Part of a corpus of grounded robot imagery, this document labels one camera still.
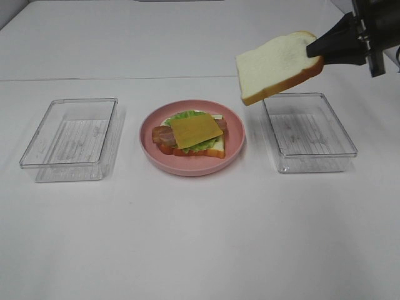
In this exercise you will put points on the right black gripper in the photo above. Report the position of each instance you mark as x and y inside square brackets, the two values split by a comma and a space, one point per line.
[342, 43]

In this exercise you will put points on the clear plastic container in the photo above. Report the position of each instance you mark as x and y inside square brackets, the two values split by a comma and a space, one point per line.
[305, 134]
[76, 140]

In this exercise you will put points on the yellow cheese slice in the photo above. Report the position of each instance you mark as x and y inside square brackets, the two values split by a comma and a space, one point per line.
[194, 130]

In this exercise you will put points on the pink round plate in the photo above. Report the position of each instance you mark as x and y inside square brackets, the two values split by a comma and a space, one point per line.
[192, 165]

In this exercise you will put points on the bread slice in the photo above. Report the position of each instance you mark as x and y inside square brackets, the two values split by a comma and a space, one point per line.
[218, 151]
[277, 65]

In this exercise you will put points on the right clear plastic container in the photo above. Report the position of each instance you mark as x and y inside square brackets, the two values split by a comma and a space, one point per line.
[305, 134]

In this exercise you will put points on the left clear plastic container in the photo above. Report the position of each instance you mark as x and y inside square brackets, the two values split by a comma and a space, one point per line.
[76, 140]

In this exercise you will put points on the bacon strip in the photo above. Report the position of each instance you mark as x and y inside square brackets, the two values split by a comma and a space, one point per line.
[164, 128]
[165, 138]

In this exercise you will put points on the green lettuce leaf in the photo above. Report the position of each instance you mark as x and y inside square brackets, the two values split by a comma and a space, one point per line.
[201, 146]

